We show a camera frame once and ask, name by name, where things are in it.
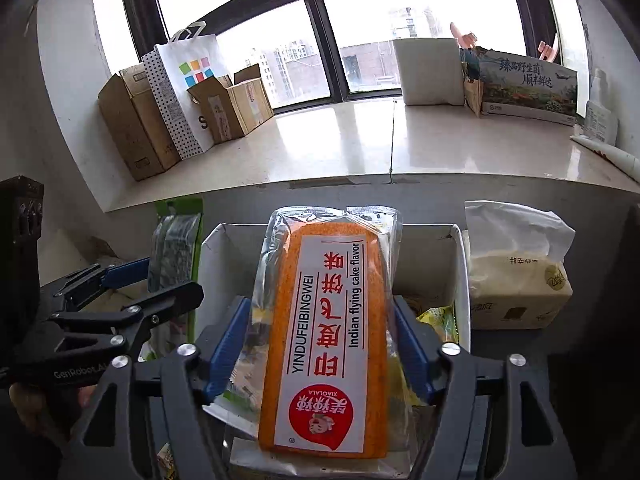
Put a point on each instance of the dotted white paper bag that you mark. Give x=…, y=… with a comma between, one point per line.
x=172, y=69

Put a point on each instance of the large brown cardboard box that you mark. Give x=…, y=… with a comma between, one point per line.
x=137, y=128

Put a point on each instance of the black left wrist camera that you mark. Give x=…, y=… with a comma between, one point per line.
x=21, y=222

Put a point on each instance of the landscape printed carton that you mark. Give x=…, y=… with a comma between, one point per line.
x=522, y=86

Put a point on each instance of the white paper card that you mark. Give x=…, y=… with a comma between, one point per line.
x=600, y=123

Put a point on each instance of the yellow Lay's chips bag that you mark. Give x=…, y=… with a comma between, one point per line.
x=443, y=321

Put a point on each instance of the green snack packet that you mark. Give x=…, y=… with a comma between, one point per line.
x=175, y=256

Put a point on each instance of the small open cardboard box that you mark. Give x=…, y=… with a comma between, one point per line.
x=232, y=107

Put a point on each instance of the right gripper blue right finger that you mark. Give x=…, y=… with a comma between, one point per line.
x=493, y=419

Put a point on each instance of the white storage box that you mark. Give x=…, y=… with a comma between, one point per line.
x=431, y=265

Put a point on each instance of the orange Indian flying cake pack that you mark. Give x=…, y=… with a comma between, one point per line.
x=322, y=342

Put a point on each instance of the white foam block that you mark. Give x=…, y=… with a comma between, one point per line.
x=430, y=71

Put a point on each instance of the white tube on sill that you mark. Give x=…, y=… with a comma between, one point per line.
x=629, y=164

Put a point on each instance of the small woven basket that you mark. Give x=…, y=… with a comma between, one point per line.
x=473, y=94

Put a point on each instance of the left hand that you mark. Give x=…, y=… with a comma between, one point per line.
x=54, y=414

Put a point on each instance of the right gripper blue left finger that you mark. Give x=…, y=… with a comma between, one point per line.
x=114, y=437

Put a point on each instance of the tissue pack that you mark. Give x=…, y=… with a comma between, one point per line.
x=517, y=278

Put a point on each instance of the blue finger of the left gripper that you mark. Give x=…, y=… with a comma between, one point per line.
x=134, y=324
x=125, y=269

